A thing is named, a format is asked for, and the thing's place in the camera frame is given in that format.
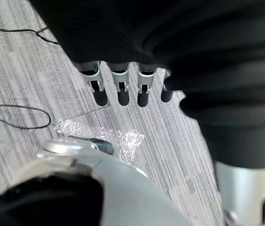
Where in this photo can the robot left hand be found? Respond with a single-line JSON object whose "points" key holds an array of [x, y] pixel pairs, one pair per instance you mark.
{"points": [[193, 35]]}

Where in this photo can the clear bubble wrap piece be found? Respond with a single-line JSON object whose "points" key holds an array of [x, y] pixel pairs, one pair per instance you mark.
{"points": [[132, 139]]}

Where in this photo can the robot silver left leg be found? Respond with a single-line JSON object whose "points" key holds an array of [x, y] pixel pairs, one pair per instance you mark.
{"points": [[122, 193]]}

